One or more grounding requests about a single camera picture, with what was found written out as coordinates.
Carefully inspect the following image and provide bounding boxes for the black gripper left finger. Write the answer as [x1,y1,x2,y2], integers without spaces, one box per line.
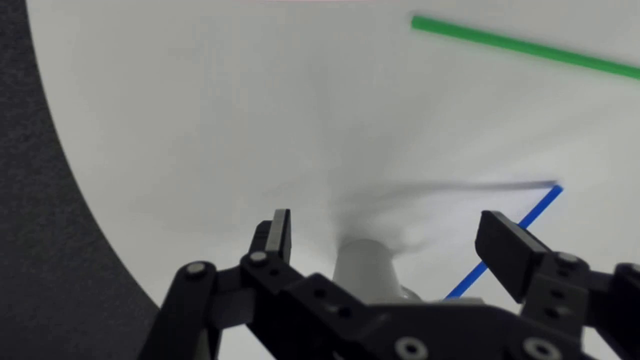
[137,207,375,360]

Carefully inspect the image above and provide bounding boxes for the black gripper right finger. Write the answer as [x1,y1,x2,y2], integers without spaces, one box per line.
[473,210,640,360]

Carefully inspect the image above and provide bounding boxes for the blue plastic straw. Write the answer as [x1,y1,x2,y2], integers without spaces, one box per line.
[444,183,565,301]

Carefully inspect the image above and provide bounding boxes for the white ceramic cup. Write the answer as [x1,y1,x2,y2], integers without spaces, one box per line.
[330,231,424,306]

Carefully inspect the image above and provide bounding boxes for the green plastic straw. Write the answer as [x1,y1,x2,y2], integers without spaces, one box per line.
[408,12,640,84]

